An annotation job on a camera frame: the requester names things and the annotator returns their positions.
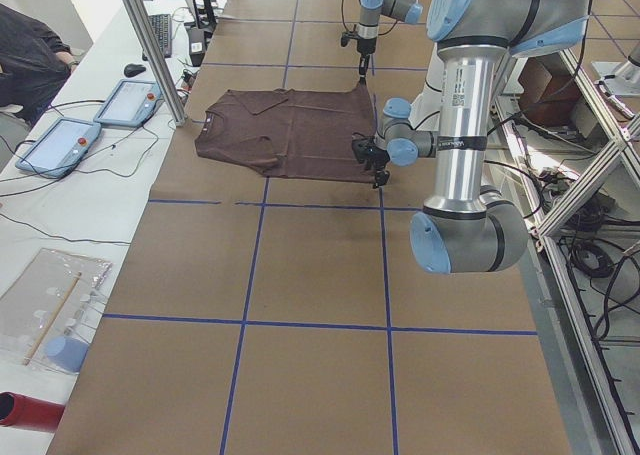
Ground aluminium frame rack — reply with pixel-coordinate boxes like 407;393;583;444
492;49;640;455

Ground clear plastic bag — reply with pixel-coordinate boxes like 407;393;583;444
1;249;112;374

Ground dark brown t-shirt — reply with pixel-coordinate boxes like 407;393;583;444
195;83;374;183

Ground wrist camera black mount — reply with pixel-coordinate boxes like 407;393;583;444
340;30;358;47

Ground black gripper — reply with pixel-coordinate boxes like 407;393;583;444
352;137;390;189
356;38;376;85

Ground seated person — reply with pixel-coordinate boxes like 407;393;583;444
1;5;79;126

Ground black keyboard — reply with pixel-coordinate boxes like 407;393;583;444
148;14;173;58

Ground far blue teach pendant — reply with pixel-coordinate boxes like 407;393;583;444
94;79;161;128

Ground light blue cup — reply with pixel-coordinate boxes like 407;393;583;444
45;336;89;373

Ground aluminium frame post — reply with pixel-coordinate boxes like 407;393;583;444
122;0;187;127

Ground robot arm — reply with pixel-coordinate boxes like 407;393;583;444
355;0;423;83
352;0;590;274

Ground blue teach pendant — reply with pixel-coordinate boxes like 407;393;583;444
15;117;102;179
94;79;161;128

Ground black computer mouse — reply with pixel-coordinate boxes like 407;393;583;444
123;63;147;78

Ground red cylinder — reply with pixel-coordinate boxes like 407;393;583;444
1;392;65;433

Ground near blue teach pendant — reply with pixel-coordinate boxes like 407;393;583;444
15;117;102;179

